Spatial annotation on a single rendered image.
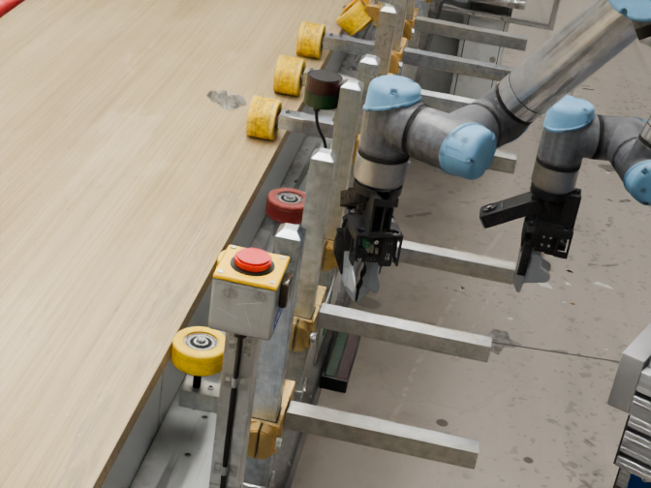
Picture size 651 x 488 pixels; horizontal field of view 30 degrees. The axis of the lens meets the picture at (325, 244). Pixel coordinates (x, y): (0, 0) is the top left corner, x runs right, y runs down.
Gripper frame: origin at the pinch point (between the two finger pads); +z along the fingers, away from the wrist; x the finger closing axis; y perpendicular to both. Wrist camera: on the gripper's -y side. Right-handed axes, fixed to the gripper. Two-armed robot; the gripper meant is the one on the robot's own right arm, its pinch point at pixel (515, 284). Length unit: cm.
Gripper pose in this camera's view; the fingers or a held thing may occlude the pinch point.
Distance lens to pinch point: 218.6
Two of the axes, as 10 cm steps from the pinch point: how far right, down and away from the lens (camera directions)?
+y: 9.8, 2.0, -0.9
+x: 1.7, -4.5, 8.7
